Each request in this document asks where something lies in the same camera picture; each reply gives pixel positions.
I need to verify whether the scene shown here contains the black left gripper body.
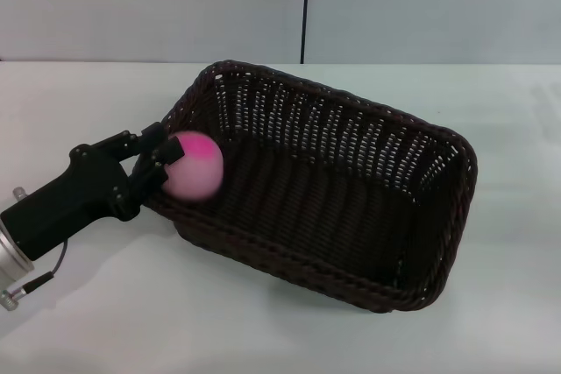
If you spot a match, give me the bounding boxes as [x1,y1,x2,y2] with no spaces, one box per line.
[0,142,142,262]

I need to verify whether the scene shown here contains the pink ball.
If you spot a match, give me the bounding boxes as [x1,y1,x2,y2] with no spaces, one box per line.
[160,130,224,204]

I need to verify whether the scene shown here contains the dark brown woven basket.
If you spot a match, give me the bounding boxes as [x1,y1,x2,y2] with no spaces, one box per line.
[142,58,479,315]

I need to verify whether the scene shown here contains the black gripper cable with plug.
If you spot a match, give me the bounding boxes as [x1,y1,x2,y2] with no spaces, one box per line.
[24,238,70,295]

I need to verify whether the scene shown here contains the black vertical wall strip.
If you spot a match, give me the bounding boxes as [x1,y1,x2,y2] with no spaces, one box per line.
[300,0,312,65]

